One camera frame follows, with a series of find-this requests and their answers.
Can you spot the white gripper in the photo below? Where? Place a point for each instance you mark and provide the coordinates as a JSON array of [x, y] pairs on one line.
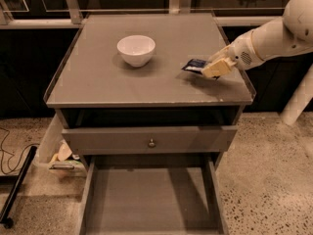
[[242, 54]]

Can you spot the blue rxbar blueberry packet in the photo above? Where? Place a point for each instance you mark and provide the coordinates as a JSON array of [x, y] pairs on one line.
[[196, 66]]

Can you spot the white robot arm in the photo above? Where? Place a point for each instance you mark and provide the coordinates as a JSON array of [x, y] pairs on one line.
[[286, 36]]

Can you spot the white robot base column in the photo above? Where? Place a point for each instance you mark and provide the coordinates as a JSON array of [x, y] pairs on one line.
[[299, 100]]

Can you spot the grey drawer cabinet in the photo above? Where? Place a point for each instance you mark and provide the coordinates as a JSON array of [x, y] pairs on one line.
[[94, 88]]

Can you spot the brass drawer knob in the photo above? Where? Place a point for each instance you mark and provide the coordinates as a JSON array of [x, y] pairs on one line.
[[152, 143]]

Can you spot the grey top drawer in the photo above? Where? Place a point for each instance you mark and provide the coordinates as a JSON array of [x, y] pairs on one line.
[[134, 140]]

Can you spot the grey open middle drawer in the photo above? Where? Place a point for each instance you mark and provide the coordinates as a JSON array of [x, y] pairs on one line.
[[151, 195]]

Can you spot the white ceramic bowl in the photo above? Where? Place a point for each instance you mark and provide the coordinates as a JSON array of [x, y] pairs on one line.
[[136, 50]]

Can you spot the clear plastic bin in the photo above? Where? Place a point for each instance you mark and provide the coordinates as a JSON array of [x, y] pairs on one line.
[[55, 155]]

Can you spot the black metal stand leg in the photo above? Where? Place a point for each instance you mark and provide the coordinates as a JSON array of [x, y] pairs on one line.
[[14, 182]]

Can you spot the metal window frame rail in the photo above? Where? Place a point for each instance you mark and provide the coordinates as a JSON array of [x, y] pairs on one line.
[[29, 14]]

